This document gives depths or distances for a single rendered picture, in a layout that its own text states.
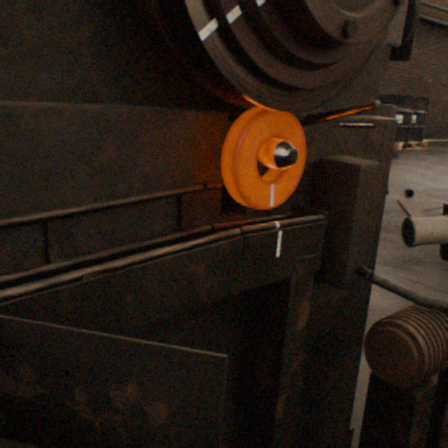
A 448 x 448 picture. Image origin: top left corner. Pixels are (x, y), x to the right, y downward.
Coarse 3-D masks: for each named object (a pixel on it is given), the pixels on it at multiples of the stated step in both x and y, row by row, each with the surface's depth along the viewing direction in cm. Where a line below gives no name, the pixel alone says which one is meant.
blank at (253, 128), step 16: (256, 112) 78; (272, 112) 79; (288, 112) 81; (240, 128) 77; (256, 128) 78; (272, 128) 80; (288, 128) 82; (224, 144) 78; (240, 144) 76; (256, 144) 78; (304, 144) 86; (224, 160) 78; (240, 160) 77; (256, 160) 79; (304, 160) 87; (224, 176) 79; (240, 176) 78; (256, 176) 80; (272, 176) 84; (288, 176) 85; (240, 192) 79; (256, 192) 81; (272, 192) 83; (288, 192) 86; (256, 208) 82; (272, 208) 84
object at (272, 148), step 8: (264, 144) 80; (272, 144) 79; (280, 144) 79; (288, 144) 79; (264, 152) 80; (272, 152) 79; (280, 152) 78; (288, 152) 78; (296, 152) 79; (264, 160) 80; (272, 160) 79; (280, 160) 79; (288, 160) 78; (296, 160) 80; (280, 168) 80
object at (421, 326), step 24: (408, 312) 100; (432, 312) 101; (384, 336) 96; (408, 336) 94; (432, 336) 96; (384, 360) 97; (408, 360) 93; (432, 360) 93; (384, 384) 101; (408, 384) 95; (432, 384) 100; (384, 408) 101; (408, 408) 98; (360, 432) 106; (384, 432) 102; (408, 432) 98
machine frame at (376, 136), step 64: (0, 0) 63; (64, 0) 68; (128, 0) 74; (0, 64) 64; (64, 64) 70; (128, 64) 76; (0, 128) 61; (64, 128) 66; (128, 128) 72; (192, 128) 79; (320, 128) 100; (384, 128) 114; (0, 192) 62; (64, 192) 68; (128, 192) 74; (192, 192) 82; (384, 192) 121; (0, 256) 64; (64, 256) 70; (192, 320) 89; (256, 320) 100; (320, 320) 115; (320, 384) 121
